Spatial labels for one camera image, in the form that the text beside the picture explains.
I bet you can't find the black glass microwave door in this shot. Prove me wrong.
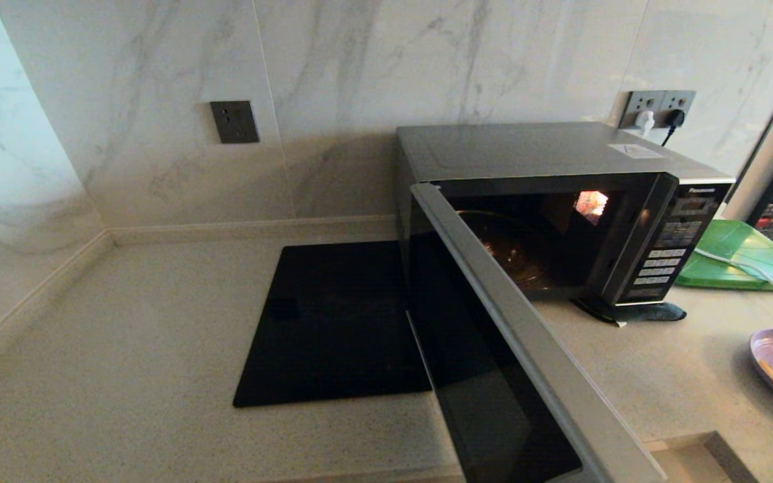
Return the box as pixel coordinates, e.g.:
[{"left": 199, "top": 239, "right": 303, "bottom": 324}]
[{"left": 408, "top": 181, "right": 669, "bottom": 483}]

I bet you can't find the black glass induction cooktop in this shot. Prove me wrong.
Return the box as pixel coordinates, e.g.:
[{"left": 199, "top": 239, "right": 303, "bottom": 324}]
[{"left": 232, "top": 240, "right": 433, "bottom": 409}]

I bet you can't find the dark blue cloth pad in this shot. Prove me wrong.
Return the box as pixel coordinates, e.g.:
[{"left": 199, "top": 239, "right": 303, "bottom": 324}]
[{"left": 574, "top": 299, "right": 688, "bottom": 327}]

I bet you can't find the grey socket with white plug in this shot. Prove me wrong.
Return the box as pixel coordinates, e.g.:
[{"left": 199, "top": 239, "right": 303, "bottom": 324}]
[{"left": 619, "top": 91, "right": 664, "bottom": 131}]

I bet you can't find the black power plug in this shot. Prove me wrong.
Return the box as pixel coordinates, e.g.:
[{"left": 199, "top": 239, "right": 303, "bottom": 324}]
[{"left": 660, "top": 110, "right": 686, "bottom": 147}]

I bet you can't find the grey socket with black plug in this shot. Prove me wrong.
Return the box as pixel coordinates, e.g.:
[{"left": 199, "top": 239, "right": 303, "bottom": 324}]
[{"left": 660, "top": 91, "right": 697, "bottom": 129}]

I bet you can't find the green plastic cutting board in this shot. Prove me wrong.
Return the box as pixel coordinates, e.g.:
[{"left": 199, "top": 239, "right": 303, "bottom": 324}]
[{"left": 674, "top": 220, "right": 773, "bottom": 292}]

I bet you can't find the single dark grey wall socket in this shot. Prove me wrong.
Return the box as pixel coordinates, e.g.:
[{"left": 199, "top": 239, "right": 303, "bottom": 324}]
[{"left": 210, "top": 101, "right": 260, "bottom": 144}]

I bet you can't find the white power cable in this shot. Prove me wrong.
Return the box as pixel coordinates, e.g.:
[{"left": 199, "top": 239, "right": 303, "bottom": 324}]
[{"left": 694, "top": 247, "right": 773, "bottom": 311}]

